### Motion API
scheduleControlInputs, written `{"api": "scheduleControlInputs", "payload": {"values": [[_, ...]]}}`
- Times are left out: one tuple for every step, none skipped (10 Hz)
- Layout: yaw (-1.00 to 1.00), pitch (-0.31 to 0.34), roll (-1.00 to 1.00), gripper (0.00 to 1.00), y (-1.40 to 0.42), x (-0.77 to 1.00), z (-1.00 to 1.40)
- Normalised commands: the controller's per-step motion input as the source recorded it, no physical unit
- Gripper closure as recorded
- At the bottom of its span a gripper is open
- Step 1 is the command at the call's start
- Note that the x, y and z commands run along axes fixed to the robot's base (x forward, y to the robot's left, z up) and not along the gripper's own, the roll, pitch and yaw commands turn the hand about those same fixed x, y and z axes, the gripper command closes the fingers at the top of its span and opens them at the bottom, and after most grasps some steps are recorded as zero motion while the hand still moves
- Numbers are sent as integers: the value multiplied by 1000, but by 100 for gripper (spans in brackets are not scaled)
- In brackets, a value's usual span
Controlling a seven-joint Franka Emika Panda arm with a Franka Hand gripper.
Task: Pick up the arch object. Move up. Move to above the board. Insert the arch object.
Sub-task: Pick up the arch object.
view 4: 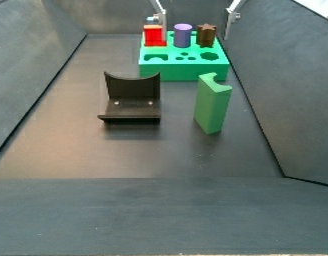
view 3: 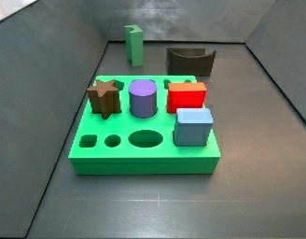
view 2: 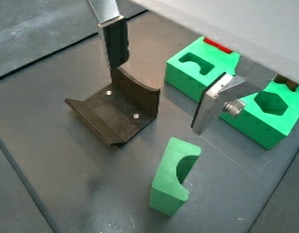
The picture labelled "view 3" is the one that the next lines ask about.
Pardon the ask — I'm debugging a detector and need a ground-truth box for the green arch block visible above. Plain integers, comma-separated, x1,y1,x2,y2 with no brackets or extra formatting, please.
124,25,144,66

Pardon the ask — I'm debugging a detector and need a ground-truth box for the brown star block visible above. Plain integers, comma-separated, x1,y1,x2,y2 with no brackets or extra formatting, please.
87,80,123,120

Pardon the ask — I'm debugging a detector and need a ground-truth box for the green shape sorter board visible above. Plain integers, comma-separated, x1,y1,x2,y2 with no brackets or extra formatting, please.
68,76,220,175

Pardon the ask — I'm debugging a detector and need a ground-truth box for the red rectangular block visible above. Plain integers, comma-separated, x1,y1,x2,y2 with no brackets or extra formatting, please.
167,82,207,113

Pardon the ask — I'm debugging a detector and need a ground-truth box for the black curved stand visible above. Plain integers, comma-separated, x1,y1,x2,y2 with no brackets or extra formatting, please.
167,48,217,77

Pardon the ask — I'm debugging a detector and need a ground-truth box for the purple cylinder block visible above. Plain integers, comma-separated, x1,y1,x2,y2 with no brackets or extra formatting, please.
128,79,157,119

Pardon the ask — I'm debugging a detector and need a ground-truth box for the light blue square block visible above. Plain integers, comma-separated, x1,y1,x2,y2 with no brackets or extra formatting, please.
173,108,215,147

